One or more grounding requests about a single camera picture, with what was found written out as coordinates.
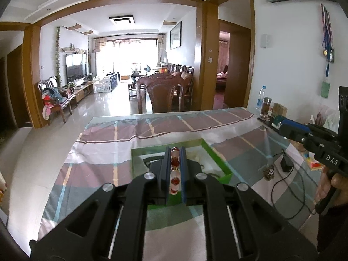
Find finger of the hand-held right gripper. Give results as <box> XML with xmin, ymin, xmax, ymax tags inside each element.
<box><xmin>280</xmin><ymin>118</ymin><xmax>317</xmax><ymax>135</ymax></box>
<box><xmin>284</xmin><ymin>129</ymin><xmax>321</xmax><ymax>149</ymax></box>

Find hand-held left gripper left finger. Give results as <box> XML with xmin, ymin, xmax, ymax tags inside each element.
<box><xmin>29</xmin><ymin>146</ymin><xmax>172</xmax><ymax>261</ymax></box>

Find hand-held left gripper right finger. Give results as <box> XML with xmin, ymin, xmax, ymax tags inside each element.
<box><xmin>179</xmin><ymin>146</ymin><xmax>318</xmax><ymax>261</ymax></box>

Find red and white bead bracelet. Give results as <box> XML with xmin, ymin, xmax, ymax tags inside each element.
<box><xmin>170</xmin><ymin>147</ymin><xmax>181</xmax><ymax>196</ymax></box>

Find green cardboard box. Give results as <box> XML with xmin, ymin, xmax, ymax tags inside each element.
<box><xmin>131</xmin><ymin>139</ymin><xmax>234</xmax><ymax>212</ymax></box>

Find person's right forearm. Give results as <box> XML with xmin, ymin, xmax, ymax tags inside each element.
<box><xmin>317</xmin><ymin>193</ymin><xmax>348</xmax><ymax>253</ymax></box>

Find person's right hand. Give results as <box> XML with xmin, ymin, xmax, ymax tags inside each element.
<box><xmin>315</xmin><ymin>166</ymin><xmax>348</xmax><ymax>205</ymax></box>

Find small brown boxes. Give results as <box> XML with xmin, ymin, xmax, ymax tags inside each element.
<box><xmin>273</xmin><ymin>103</ymin><xmax>288</xmax><ymax>116</ymax></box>

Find glass jar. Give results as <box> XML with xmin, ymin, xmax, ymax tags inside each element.
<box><xmin>261</xmin><ymin>96</ymin><xmax>272</xmax><ymax>116</ymax></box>

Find plastic water bottle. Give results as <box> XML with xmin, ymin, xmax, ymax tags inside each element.
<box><xmin>256</xmin><ymin>85</ymin><xmax>267</xmax><ymax>115</ymax></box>

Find carved wooden chair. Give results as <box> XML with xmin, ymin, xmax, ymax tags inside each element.
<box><xmin>136</xmin><ymin>75</ymin><xmax>195</xmax><ymax>115</ymax></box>

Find white baby playpen fence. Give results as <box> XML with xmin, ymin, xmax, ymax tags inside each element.
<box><xmin>92</xmin><ymin>71</ymin><xmax>121</xmax><ymax>93</ymax></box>

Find wooden television cabinet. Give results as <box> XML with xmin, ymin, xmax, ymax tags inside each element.
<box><xmin>67</xmin><ymin>82</ymin><xmax>94</xmax><ymax>104</ymax></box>

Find white standing air conditioner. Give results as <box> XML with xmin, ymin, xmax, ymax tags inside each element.
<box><xmin>88</xmin><ymin>53</ymin><xmax>97</xmax><ymax>77</ymax></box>

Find chair piled with clothes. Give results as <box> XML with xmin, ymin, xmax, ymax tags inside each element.
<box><xmin>38</xmin><ymin>77</ymin><xmax>77</xmax><ymax>123</ymax></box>

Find television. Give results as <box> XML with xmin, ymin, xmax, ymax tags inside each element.
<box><xmin>65</xmin><ymin>53</ymin><xmax>87</xmax><ymax>83</ymax></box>

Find green vine garland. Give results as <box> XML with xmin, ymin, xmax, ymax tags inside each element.
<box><xmin>55</xmin><ymin>27</ymin><xmax>62</xmax><ymax>87</ymax></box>

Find rectangular ceiling light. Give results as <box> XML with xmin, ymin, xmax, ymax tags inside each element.
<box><xmin>109</xmin><ymin>15</ymin><xmax>135</xmax><ymax>25</ymax></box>

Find black band bracelet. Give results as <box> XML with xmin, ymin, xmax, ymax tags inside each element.
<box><xmin>143</xmin><ymin>156</ymin><xmax>164</xmax><ymax>167</ymax></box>

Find black power adapter with cable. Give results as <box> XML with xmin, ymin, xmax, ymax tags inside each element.
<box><xmin>271</xmin><ymin>152</ymin><xmax>317</xmax><ymax>219</ymax></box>

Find medals on lanyards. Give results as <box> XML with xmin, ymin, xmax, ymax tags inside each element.
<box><xmin>320</xmin><ymin>3</ymin><xmax>335</xmax><ymax>78</ymax></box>

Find framed wall picture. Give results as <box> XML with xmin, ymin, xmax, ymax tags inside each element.
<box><xmin>170</xmin><ymin>21</ymin><xmax>182</xmax><ymax>50</ymax></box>

